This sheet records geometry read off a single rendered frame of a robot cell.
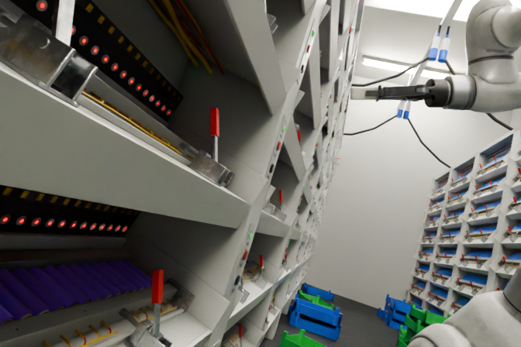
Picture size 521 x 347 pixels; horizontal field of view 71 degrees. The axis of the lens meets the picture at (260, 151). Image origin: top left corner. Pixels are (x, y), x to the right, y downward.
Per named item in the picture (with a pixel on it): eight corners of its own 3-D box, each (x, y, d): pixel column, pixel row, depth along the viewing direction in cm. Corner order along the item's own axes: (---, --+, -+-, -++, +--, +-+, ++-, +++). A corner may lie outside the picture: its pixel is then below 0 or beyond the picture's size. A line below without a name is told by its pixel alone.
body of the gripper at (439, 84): (451, 105, 90) (413, 106, 91) (436, 108, 99) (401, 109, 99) (451, 75, 90) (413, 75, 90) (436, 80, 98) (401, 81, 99)
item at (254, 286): (267, 296, 122) (288, 260, 124) (214, 341, 64) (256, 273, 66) (218, 261, 128) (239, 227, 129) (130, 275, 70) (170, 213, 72)
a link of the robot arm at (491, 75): (457, 115, 99) (456, 67, 100) (515, 115, 98) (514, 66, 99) (478, 109, 88) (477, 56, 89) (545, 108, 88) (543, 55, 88)
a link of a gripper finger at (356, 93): (377, 99, 95) (378, 99, 94) (350, 99, 95) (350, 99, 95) (377, 87, 95) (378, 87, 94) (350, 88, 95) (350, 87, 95)
